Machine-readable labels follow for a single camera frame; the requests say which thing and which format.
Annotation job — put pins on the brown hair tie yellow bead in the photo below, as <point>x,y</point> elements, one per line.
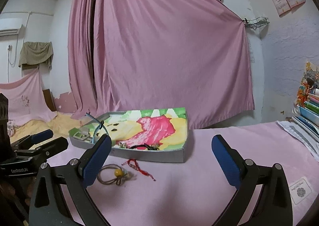
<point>120,175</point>

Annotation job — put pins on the large pink curtain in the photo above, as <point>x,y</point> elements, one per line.
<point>155,54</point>

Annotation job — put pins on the gold earrings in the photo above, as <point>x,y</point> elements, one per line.
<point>122,145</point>

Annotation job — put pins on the olive green hanging cloth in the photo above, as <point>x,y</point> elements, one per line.
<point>35,53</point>

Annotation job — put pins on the colourful cartoon tray box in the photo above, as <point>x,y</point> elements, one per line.
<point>154,135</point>

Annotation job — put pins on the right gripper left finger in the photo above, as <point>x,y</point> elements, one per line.
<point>48,205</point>

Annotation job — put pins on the pink draped sheet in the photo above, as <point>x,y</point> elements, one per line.
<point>26,100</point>

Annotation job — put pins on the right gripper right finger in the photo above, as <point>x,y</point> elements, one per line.
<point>273,206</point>

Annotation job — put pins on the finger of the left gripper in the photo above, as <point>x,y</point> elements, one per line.
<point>50,149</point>
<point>28,141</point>

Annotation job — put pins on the wire wall rack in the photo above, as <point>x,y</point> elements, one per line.
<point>256,23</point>

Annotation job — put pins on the colourful patterned bag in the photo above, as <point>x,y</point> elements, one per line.
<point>309,84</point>

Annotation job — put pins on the pink table cloth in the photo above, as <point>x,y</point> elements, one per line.
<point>196,192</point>

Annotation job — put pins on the white label tag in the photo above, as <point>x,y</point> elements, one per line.
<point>300,190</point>

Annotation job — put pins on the narrow pink curtain panel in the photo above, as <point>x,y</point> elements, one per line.
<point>80,56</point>

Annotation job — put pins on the white air conditioner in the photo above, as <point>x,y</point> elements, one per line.
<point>9,27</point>

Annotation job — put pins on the yellow bed sheet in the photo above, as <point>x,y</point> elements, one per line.
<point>60,125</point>

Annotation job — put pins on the stack of books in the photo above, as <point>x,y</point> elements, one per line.
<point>303,125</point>

